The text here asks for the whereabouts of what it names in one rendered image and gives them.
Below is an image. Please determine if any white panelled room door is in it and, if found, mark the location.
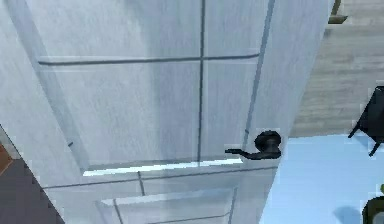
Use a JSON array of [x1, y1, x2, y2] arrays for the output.
[[0, 0, 336, 224]]

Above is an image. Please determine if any olive wooden furniture leg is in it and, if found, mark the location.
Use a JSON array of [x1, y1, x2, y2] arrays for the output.
[[327, 0, 349, 25]]

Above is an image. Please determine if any black chair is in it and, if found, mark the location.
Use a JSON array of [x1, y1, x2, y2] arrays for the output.
[[347, 85, 384, 158]]

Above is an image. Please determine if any dark green round pot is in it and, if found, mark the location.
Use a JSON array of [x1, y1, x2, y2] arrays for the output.
[[361, 183, 384, 224]]

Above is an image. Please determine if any black lever door handle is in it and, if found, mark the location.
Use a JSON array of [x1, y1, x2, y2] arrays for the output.
[[224, 130, 283, 161]]

